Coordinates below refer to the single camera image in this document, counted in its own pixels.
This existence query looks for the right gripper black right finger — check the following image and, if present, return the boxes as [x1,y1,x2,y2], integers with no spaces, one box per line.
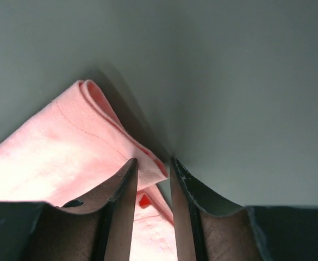
[170,158,318,260]

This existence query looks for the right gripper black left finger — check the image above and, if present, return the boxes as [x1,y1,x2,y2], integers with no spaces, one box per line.
[0,158,138,260]

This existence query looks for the salmon pink t shirt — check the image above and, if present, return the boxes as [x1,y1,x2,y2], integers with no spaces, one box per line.
[0,80,177,260]

